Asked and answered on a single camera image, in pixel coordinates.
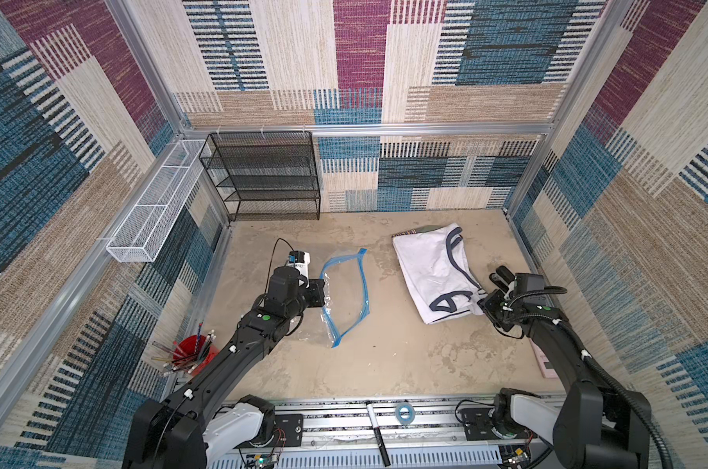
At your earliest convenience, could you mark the green garment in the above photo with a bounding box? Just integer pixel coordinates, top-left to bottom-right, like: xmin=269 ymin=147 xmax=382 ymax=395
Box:
xmin=391 ymin=225 xmax=442 ymax=238

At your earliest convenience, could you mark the black marker pen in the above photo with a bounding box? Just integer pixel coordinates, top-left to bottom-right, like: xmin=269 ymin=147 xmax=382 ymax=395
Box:
xmin=366 ymin=402 xmax=391 ymax=467

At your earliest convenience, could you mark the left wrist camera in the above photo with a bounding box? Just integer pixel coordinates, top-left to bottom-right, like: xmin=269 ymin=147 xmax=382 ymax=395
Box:
xmin=286 ymin=250 xmax=311 ymax=285

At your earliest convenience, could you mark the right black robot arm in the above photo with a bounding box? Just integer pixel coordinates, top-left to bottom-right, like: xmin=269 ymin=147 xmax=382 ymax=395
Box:
xmin=480 ymin=266 xmax=674 ymax=468

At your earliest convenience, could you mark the white wire mesh basket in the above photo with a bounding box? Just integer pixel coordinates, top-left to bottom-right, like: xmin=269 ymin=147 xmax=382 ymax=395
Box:
xmin=107 ymin=140 xmax=204 ymax=263

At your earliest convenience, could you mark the white tank top navy trim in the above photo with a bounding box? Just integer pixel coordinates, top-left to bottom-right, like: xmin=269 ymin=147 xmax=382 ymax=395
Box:
xmin=392 ymin=223 xmax=487 ymax=324

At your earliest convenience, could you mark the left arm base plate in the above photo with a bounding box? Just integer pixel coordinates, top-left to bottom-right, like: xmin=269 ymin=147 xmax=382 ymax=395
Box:
xmin=250 ymin=414 xmax=304 ymax=451

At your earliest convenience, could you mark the black wire mesh shelf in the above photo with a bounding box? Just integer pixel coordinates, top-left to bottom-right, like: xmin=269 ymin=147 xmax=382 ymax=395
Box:
xmin=200 ymin=131 xmax=321 ymax=222

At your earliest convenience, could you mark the red pencil cup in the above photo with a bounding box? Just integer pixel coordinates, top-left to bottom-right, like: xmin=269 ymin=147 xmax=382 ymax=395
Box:
xmin=151 ymin=322 xmax=218 ymax=377

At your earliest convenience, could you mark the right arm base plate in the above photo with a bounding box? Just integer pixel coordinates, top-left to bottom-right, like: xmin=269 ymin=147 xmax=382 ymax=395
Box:
xmin=458 ymin=406 xmax=530 ymax=442

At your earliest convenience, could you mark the blue tape roll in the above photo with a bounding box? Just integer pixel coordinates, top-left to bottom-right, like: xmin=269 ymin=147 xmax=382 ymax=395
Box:
xmin=394 ymin=402 xmax=416 ymax=426

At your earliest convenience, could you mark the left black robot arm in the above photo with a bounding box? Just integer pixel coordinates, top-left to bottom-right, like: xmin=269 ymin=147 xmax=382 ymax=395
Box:
xmin=123 ymin=266 xmax=326 ymax=468

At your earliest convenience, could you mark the black stapler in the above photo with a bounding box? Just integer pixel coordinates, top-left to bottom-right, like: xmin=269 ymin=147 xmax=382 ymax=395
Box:
xmin=489 ymin=265 xmax=515 ymax=291

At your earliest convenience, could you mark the clear vacuum bag blue zipper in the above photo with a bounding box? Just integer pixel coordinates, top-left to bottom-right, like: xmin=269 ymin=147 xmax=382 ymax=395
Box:
xmin=321 ymin=248 xmax=371 ymax=349

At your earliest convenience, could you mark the pink calculator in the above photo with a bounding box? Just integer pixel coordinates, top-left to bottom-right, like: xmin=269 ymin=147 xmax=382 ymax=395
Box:
xmin=531 ymin=342 xmax=558 ymax=379

